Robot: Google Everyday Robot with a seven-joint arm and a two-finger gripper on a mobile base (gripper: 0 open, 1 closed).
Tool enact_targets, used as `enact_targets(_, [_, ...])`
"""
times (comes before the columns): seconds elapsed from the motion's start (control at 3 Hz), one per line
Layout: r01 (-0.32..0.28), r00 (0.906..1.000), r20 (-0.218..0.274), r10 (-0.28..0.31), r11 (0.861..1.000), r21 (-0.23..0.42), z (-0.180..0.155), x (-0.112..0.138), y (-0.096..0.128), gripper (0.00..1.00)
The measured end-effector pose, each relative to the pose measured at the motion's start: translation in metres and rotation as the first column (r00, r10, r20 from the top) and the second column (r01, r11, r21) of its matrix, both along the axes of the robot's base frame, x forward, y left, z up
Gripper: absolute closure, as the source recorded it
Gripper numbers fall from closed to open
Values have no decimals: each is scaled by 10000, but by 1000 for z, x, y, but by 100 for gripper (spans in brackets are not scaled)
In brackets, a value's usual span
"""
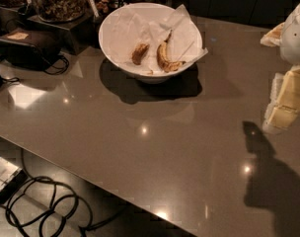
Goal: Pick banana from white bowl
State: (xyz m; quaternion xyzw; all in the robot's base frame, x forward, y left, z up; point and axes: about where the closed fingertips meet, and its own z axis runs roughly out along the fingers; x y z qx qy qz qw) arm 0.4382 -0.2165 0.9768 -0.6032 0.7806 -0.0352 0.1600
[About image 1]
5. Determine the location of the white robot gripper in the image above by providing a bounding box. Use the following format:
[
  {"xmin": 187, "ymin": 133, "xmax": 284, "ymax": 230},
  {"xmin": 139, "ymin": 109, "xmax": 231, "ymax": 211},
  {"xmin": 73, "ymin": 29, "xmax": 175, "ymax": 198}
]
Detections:
[{"xmin": 261, "ymin": 3, "xmax": 300, "ymax": 134}]

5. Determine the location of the spotted ripe banana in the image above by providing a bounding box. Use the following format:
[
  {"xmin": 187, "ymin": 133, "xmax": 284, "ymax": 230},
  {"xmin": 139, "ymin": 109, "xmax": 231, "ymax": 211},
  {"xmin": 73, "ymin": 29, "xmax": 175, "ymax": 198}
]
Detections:
[{"xmin": 156, "ymin": 32, "xmax": 185, "ymax": 73}]

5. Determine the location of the white ceramic bowl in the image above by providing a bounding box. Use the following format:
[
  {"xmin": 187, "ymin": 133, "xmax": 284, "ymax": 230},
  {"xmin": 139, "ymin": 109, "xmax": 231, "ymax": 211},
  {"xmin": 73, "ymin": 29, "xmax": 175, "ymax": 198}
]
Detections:
[{"xmin": 98, "ymin": 2, "xmax": 204, "ymax": 85}]

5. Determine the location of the small brown banana piece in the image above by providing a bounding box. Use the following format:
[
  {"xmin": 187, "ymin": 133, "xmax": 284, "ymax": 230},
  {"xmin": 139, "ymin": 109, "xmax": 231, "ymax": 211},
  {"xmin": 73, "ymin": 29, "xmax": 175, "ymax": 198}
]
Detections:
[{"xmin": 131, "ymin": 43, "xmax": 149, "ymax": 65}]

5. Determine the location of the white paper napkin liner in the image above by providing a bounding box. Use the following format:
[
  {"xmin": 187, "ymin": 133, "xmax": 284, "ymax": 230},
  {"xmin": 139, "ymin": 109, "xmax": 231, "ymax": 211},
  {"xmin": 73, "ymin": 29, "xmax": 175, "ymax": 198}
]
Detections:
[{"xmin": 109, "ymin": 4, "xmax": 209, "ymax": 75}]

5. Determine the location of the dark stand under jar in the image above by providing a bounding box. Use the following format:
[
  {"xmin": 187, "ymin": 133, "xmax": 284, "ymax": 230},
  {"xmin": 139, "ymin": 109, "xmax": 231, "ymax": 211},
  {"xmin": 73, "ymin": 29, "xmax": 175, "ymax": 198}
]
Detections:
[{"xmin": 28, "ymin": 12, "xmax": 95, "ymax": 55}]

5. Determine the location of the glass jar of nuts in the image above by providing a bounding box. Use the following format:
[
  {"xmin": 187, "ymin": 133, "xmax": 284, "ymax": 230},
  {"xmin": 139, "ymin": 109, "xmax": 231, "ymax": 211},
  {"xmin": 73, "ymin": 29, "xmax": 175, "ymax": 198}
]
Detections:
[{"xmin": 32, "ymin": 0, "xmax": 86, "ymax": 23}]

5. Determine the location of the black device with label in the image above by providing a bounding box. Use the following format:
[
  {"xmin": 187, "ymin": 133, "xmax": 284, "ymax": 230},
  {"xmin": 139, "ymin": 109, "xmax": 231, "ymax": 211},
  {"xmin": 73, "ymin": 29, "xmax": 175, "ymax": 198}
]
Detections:
[{"xmin": 0, "ymin": 28, "xmax": 61, "ymax": 71}]

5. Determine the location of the white and black floor box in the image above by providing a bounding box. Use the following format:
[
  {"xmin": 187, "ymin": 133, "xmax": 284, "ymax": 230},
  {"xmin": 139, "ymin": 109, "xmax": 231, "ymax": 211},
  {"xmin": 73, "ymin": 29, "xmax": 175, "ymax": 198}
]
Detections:
[{"xmin": 0, "ymin": 156, "xmax": 28, "ymax": 204}]

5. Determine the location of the black cable on table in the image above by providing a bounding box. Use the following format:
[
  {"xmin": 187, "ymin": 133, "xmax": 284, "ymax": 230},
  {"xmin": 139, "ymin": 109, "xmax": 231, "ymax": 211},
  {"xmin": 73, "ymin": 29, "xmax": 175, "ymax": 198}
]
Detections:
[{"xmin": 42, "ymin": 53, "xmax": 70, "ymax": 76}]

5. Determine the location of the black coiled floor cable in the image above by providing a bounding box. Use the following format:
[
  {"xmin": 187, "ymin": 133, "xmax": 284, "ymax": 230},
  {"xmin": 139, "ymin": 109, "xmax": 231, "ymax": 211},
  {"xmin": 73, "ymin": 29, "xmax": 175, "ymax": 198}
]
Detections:
[{"xmin": 0, "ymin": 148, "xmax": 124, "ymax": 237}]

